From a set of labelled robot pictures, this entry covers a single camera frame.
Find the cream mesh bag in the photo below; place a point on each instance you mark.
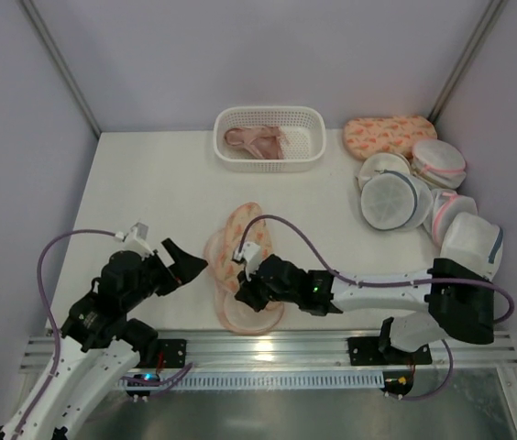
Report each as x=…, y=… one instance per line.
x=380, y=162

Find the peach floral laundry bag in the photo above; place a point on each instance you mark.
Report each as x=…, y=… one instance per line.
x=233, y=315

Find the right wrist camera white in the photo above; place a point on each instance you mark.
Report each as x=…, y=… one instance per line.
x=249, y=255

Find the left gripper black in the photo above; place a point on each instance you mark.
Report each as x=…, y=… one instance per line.
x=165, y=273

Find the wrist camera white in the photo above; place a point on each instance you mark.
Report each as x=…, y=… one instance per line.
x=249, y=255
x=135, y=240

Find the white mesh bag pink trim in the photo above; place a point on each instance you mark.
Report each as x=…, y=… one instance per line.
x=447, y=204

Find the right aluminium corner post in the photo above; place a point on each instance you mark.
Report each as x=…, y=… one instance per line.
x=477, y=38

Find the pink satin lace bra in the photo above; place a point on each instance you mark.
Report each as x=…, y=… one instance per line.
x=261, y=142

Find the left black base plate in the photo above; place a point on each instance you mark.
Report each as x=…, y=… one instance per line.
x=163, y=354

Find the white mesh bag blue zipper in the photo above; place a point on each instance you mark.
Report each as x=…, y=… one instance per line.
x=392, y=201

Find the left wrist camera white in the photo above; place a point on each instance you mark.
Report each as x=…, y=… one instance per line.
x=135, y=240

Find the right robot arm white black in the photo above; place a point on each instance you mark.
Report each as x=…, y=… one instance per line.
x=445, y=301

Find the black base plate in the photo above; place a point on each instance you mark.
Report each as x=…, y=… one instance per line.
x=364, y=351
x=163, y=354

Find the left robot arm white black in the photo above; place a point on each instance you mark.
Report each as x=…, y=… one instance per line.
x=98, y=344

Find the white mesh bag pink zipper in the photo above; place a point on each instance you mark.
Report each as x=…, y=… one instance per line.
x=440, y=164

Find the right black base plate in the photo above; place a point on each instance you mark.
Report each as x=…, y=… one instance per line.
x=364, y=351

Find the white perforated plastic basket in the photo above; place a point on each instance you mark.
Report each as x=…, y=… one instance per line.
x=303, y=127

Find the left aluminium corner post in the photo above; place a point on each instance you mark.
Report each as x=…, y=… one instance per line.
x=61, y=66

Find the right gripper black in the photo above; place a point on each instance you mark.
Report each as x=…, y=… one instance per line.
x=255, y=284

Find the slotted white cable duct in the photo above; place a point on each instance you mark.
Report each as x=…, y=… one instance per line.
x=267, y=381

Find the aluminium corner post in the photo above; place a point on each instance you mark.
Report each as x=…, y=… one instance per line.
x=61, y=66
x=477, y=38

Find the peach floral bag at back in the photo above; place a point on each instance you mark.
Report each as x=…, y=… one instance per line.
x=364, y=137

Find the aluminium mounting rail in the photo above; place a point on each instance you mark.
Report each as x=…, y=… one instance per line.
x=314, y=349

